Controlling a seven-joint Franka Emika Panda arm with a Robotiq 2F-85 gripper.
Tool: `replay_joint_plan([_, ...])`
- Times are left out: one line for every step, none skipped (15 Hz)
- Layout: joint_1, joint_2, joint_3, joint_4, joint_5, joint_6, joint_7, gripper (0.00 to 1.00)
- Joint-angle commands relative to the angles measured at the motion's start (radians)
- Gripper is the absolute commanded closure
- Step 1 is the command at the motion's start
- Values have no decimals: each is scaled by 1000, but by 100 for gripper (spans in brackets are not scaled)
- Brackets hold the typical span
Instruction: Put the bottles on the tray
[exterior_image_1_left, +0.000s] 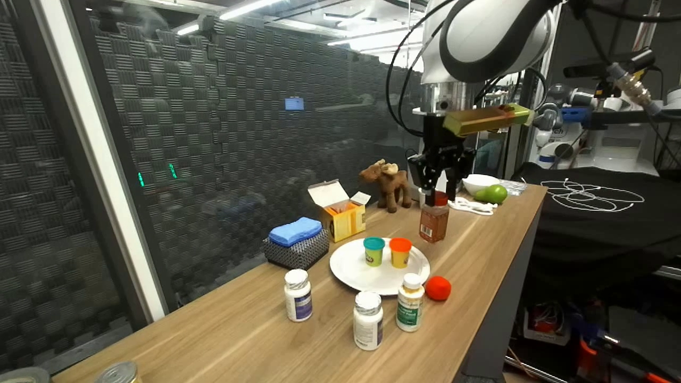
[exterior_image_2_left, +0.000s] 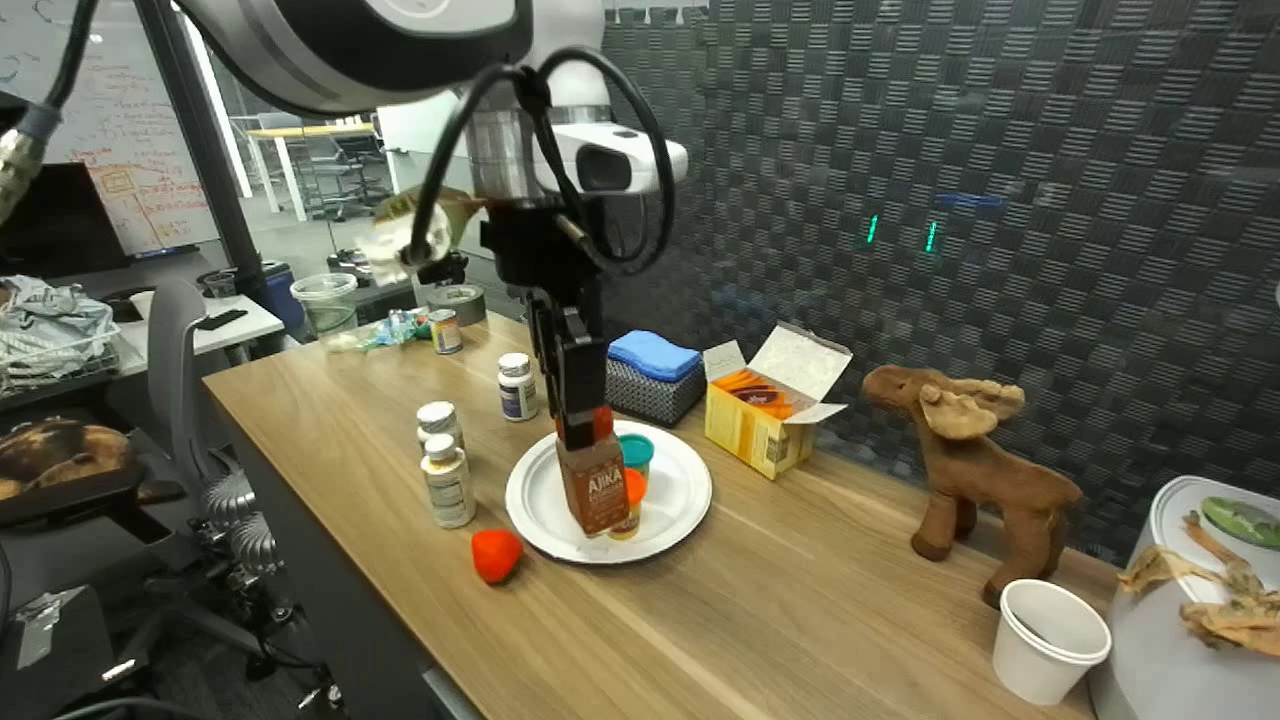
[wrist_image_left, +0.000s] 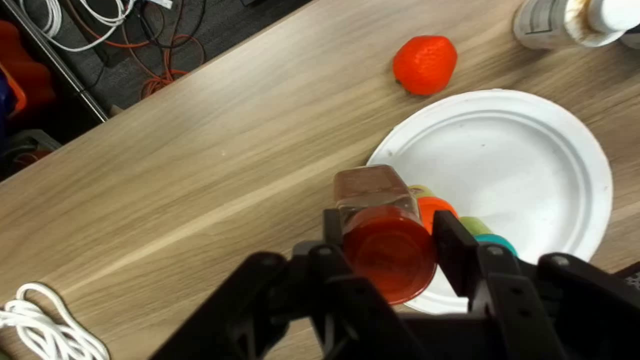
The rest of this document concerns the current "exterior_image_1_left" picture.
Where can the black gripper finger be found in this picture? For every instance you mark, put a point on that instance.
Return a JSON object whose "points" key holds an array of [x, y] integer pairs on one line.
{"points": [[421, 170], [463, 166]]}

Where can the blue device on shelf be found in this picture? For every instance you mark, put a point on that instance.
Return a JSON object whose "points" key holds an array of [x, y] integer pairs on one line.
{"points": [[575, 113]]}

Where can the silver metal can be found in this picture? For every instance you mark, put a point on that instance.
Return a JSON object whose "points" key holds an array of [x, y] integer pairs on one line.
{"points": [[117, 373]]}

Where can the blue sponge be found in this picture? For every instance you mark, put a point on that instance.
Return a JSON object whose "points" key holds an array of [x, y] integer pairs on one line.
{"points": [[296, 230]]}

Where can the brown spice bottle orange lid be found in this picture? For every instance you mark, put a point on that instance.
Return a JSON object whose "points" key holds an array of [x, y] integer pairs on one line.
{"points": [[432, 224]]}

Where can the teal lid dough tub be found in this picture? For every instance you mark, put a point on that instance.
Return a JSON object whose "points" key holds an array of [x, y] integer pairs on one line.
{"points": [[374, 254]]}

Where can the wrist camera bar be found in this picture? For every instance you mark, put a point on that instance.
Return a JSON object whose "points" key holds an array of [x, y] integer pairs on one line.
{"points": [[490, 119]]}

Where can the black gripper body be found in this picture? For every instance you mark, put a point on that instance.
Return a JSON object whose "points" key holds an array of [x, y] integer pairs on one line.
{"points": [[439, 138]]}

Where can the orange padded bag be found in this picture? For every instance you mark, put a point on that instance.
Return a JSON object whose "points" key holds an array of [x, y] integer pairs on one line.
{"points": [[587, 354]]}

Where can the red knitted ball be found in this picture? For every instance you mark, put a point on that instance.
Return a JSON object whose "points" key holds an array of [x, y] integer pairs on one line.
{"points": [[439, 287]]}

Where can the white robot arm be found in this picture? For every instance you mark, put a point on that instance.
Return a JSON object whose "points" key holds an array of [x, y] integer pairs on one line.
{"points": [[497, 35]]}

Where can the green pear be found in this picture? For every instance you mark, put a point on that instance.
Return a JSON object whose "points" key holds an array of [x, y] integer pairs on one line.
{"points": [[490, 195]]}

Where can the white pill bottle blue label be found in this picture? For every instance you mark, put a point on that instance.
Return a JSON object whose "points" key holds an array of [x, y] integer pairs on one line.
{"points": [[298, 301]]}

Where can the small box with red contents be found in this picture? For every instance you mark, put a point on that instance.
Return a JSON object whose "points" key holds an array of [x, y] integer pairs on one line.
{"points": [[546, 331]]}

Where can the open yellow cardboard box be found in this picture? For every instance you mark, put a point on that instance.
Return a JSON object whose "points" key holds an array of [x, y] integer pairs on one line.
{"points": [[343, 220]]}

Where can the black cloth table cover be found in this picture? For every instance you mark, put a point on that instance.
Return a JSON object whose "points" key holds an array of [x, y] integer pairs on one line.
{"points": [[604, 234]]}

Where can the white bowl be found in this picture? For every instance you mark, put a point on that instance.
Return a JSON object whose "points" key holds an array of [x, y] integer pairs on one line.
{"points": [[481, 182]]}

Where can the white paper plate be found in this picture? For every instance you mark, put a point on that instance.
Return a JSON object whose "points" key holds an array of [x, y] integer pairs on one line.
{"points": [[355, 272]]}

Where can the white pill bottle green label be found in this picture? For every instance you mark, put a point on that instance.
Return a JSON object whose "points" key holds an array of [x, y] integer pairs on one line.
{"points": [[409, 312]]}

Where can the brown moose plush toy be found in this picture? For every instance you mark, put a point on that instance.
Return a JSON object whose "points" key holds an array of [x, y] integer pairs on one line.
{"points": [[389, 186]]}

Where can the large white pill bottle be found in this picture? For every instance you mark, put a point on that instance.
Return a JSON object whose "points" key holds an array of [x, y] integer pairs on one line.
{"points": [[370, 326]]}

